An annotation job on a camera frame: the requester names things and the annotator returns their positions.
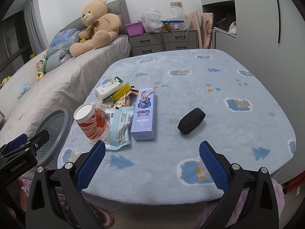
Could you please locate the black glasses case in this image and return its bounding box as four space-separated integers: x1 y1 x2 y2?
177 108 206 135

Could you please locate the small green doll toy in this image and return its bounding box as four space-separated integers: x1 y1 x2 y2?
36 54 47 81

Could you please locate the clear plastic bag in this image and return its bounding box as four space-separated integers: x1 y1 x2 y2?
141 7 163 34
167 6 190 30

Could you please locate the bed with grey checked sheet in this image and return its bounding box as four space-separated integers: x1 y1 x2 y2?
1 35 131 145

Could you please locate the pink purple slipper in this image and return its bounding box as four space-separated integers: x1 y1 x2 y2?
57 193 114 227

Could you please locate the grey drawer nightstand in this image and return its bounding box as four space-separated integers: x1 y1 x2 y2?
129 29 199 56

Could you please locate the small blue plush toy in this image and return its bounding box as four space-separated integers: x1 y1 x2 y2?
18 82 30 99

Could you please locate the purple rabbit toothpaste box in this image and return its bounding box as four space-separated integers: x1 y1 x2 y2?
131 87 155 141

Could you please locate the large tan teddy bear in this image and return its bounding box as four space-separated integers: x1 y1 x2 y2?
70 0 121 57

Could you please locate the grey perforated trash basket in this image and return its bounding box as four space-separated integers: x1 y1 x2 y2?
35 109 72 170

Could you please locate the white green milk carton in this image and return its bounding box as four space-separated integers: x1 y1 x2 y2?
95 77 124 102

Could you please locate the blue patterned fleece table cloth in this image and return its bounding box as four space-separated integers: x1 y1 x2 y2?
57 48 297 206

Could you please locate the yellow plush toy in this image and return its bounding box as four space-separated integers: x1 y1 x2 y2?
1 76 11 86

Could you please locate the red white paper cup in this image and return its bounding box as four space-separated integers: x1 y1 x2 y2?
73 103 110 144

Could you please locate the light blue wipes packet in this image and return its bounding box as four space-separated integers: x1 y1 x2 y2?
103 106 134 150

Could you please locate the purple storage box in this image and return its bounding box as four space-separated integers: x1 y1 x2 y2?
125 21 145 37

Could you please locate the orange snack wrapper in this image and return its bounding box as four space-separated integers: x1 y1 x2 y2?
113 85 139 108

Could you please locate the grey bed headboard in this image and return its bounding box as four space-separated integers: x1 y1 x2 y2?
59 0 130 35

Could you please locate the blue folded quilt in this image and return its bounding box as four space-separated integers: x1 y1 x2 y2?
44 28 80 73

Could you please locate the pink cartoon board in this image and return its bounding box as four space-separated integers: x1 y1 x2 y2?
189 11 214 49

